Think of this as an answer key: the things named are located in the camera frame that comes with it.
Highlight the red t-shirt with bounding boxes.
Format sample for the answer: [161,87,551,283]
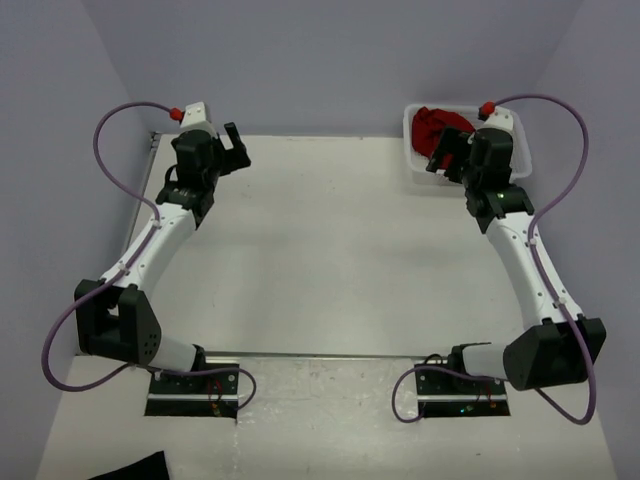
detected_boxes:
[411,106,475,158]

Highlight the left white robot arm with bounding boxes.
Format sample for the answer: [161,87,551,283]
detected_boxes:
[75,123,251,393]

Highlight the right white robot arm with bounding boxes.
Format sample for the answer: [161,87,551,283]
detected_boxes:
[427,127,606,393]

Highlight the black cloth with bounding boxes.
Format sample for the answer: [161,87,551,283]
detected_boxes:
[91,451,171,480]

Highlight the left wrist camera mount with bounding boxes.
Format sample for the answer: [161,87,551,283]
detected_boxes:
[169,102,217,137]

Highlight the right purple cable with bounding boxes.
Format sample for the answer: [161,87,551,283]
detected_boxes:
[392,94,599,426]

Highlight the purple cable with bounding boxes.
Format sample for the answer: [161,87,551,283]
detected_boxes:
[392,94,599,426]
[41,101,257,412]

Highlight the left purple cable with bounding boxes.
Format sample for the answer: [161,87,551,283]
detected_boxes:
[41,101,257,412]

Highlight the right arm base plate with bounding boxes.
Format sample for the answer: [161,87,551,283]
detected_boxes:
[414,370,511,419]

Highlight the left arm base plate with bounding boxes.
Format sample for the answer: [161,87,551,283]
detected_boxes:
[144,357,239,420]

